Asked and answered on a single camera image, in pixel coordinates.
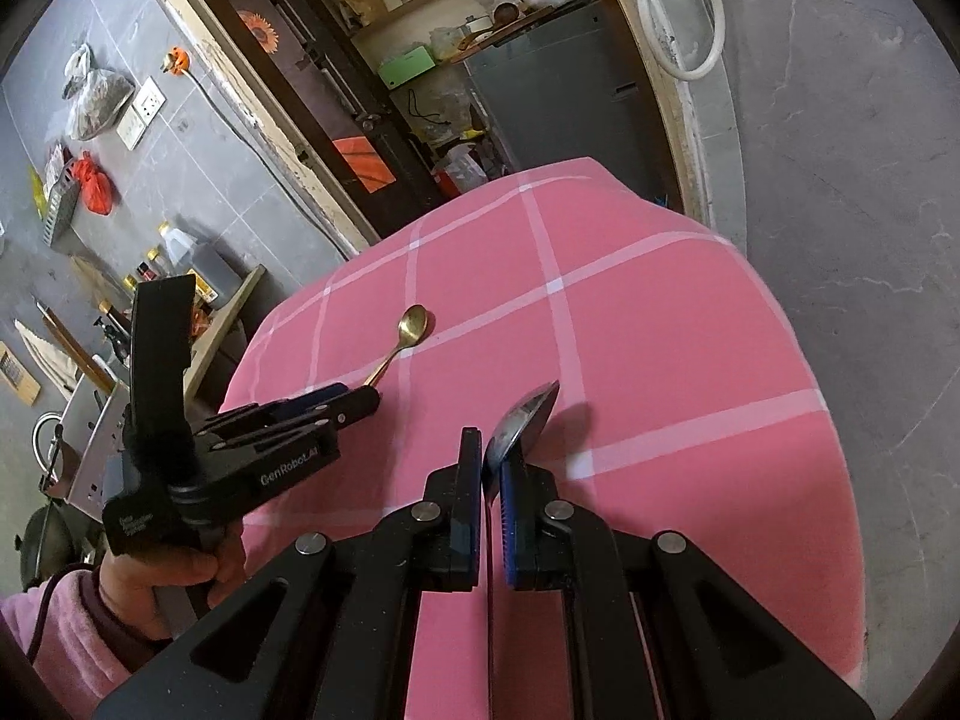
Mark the pink checked tablecloth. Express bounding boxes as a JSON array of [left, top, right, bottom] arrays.
[[226, 158, 867, 718]]

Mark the grey cabinet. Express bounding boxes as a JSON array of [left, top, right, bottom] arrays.
[[464, 2, 667, 200]]

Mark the left hand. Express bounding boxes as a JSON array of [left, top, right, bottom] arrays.
[[98, 522, 245, 640]]

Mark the large oil jug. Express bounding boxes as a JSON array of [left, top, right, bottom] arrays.
[[158, 221, 242, 309]]

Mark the grey wall basket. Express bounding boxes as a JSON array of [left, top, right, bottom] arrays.
[[43, 167, 80, 247]]

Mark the clear bag on wall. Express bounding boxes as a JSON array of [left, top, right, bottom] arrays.
[[62, 43, 135, 142]]

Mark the red plastic bag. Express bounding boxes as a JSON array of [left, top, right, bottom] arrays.
[[70, 151, 114, 216]]

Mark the wall socket plate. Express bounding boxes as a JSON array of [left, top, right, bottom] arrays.
[[116, 76, 166, 151]]

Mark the orange wall hook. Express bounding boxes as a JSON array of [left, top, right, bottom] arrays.
[[161, 46, 190, 76]]

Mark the large steel spoon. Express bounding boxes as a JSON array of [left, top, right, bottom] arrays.
[[482, 380, 560, 500]]

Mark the wooden grater board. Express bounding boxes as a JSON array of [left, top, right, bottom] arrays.
[[0, 343, 41, 406]]

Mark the hanging beige towel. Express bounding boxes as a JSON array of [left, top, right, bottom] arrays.
[[13, 320, 82, 400]]

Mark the white hose loop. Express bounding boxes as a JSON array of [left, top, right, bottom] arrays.
[[632, 0, 728, 83]]

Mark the white perforated utensil holder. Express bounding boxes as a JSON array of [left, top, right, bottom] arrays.
[[47, 376, 128, 523]]

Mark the gold long spoon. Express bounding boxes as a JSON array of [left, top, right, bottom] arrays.
[[364, 304, 433, 387]]

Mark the green box on shelf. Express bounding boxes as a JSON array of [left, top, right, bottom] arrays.
[[377, 46, 436, 89]]

